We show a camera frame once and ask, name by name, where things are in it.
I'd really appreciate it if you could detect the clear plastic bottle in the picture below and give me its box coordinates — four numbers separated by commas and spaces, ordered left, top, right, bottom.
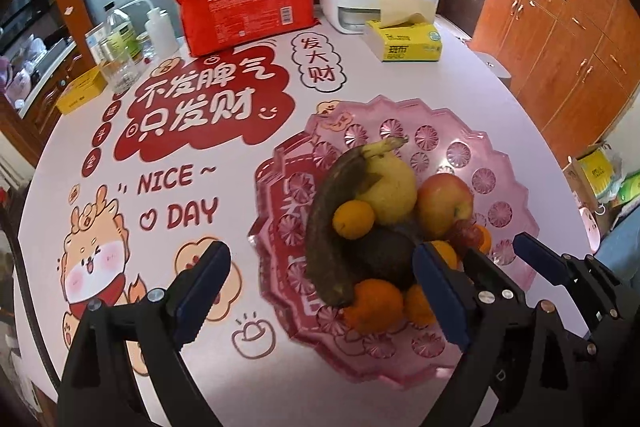
104, 1, 143, 63

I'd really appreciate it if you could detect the pink plastic fruit plate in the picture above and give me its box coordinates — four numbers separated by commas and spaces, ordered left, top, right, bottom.
250, 96, 539, 388

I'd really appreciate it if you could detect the clear drinking glass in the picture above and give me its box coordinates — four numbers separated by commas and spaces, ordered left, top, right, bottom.
100, 49, 140, 95

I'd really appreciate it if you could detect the red apple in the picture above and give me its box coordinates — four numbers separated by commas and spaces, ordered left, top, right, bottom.
414, 172, 474, 239

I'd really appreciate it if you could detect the white squeeze bottle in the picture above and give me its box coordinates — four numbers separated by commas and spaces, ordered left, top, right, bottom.
122, 0, 180, 60

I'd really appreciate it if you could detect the overripe black banana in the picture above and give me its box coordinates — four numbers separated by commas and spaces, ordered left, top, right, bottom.
304, 136, 407, 308

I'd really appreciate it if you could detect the small red hawthorn fruit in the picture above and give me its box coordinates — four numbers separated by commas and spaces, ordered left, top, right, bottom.
446, 220, 480, 258

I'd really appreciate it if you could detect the mandarin with stem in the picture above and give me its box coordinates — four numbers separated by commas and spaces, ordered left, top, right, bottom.
404, 284, 437, 327

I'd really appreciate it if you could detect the yellow brown pear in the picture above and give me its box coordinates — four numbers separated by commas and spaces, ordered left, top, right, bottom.
356, 153, 418, 225

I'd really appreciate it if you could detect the yellow flat box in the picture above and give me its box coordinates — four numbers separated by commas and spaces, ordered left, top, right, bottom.
55, 66, 107, 115

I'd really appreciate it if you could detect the large orange mandarin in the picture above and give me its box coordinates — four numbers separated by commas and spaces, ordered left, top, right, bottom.
342, 279, 405, 335

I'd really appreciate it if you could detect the small kumquat orange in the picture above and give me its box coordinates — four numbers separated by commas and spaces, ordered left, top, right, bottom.
332, 199, 375, 241

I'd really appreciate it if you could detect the white round stool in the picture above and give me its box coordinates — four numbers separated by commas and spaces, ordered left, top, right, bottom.
475, 51, 512, 89

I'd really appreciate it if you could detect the yellow tissue box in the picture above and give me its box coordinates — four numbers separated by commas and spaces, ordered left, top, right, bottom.
362, 0, 442, 63

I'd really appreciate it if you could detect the cardboard box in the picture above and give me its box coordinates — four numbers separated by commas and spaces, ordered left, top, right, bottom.
563, 142, 626, 233

